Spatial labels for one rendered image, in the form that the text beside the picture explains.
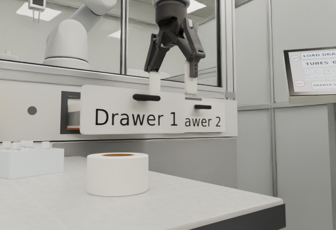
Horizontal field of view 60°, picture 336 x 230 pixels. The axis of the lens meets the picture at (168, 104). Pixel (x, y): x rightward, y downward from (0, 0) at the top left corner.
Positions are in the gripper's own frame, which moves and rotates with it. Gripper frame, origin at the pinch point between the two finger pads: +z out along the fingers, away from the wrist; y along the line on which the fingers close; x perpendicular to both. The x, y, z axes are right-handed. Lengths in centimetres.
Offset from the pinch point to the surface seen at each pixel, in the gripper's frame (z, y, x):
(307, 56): -24, 12, -85
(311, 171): 39, 56, -169
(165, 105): 2.0, 8.7, -4.8
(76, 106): 2.6, 18.5, 15.6
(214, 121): 5.8, 22.4, -37.1
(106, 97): 1.1, 8.7, 12.1
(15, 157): 12.3, -6.6, 32.9
